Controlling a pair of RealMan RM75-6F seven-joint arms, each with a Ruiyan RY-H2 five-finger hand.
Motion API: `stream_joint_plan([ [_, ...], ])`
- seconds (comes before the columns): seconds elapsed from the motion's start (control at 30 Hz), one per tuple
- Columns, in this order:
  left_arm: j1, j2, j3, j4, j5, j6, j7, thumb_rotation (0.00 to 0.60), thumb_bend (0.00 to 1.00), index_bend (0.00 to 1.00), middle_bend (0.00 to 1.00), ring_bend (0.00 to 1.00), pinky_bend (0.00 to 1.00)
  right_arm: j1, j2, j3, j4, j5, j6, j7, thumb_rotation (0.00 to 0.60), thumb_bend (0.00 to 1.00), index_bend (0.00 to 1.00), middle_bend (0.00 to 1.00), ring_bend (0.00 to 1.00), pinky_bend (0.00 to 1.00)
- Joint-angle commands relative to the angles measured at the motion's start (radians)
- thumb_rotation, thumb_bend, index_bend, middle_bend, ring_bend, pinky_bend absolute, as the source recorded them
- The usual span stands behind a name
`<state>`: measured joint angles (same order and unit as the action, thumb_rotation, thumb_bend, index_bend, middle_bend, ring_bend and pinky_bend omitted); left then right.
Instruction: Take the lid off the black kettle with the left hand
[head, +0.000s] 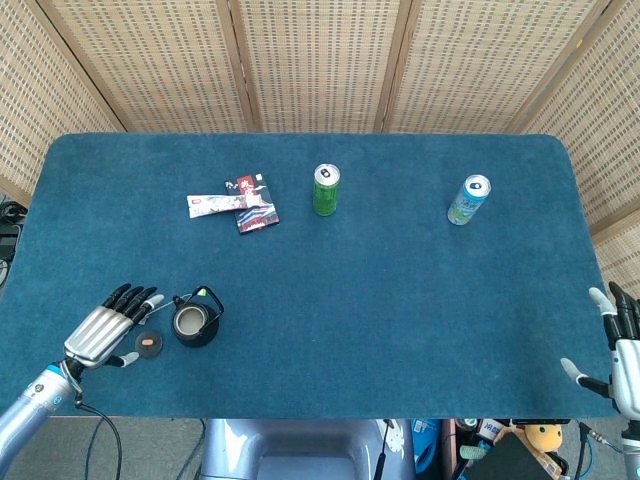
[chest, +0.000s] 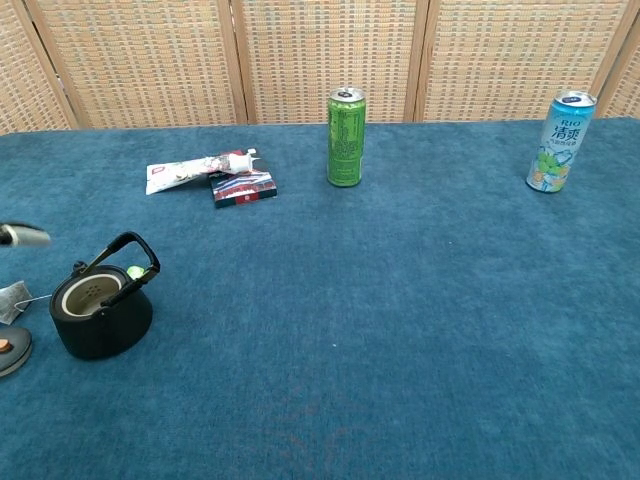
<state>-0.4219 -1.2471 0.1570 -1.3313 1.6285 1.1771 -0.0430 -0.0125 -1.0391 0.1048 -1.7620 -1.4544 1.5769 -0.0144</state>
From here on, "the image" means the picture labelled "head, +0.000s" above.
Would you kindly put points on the grey robot torso base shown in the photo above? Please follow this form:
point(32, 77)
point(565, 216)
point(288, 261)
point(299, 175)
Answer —
point(300, 450)

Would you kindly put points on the green drink can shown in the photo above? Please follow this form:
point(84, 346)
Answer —
point(326, 197)

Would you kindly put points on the yellow plush toy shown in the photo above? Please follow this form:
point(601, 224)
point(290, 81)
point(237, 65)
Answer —
point(544, 436)

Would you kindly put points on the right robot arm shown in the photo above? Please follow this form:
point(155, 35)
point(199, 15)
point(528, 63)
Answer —
point(631, 450)

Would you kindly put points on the woven rattan screen panel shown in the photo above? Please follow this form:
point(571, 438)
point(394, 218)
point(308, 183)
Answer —
point(45, 110)
point(605, 140)
point(480, 65)
point(622, 260)
point(320, 65)
point(150, 65)

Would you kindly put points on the black teapot lid orange knob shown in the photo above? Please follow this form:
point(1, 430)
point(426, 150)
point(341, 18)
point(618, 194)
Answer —
point(149, 343)

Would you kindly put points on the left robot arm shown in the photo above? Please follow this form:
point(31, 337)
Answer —
point(35, 400)

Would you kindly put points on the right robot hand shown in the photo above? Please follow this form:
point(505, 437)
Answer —
point(627, 370)

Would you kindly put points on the blue table mat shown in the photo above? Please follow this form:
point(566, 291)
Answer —
point(350, 300)

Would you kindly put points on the green tea bag tag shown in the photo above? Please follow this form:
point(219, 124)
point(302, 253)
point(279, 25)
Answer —
point(202, 291)

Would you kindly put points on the white printed carton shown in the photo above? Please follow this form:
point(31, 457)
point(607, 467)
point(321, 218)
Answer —
point(492, 430)

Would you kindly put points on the white and blue drink can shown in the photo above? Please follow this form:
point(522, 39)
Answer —
point(467, 205)

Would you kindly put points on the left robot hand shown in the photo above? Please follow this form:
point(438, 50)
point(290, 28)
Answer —
point(97, 332)

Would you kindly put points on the black flat box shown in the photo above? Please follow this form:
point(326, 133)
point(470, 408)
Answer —
point(515, 462)

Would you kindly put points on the green comb-shaped item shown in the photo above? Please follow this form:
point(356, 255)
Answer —
point(472, 452)

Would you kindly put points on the black teapot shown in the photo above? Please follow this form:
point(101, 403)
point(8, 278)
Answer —
point(195, 337)

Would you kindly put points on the blue plastic bag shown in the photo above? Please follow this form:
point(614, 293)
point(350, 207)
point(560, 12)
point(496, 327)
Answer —
point(425, 445)

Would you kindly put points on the white snack packet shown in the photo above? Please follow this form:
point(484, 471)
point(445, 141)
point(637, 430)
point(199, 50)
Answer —
point(210, 205)

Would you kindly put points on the dark packet with red print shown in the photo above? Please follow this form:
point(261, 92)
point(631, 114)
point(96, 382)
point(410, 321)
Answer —
point(260, 220)

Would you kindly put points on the black rod with white tag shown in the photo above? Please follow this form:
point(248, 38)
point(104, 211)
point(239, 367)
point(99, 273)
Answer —
point(382, 455)

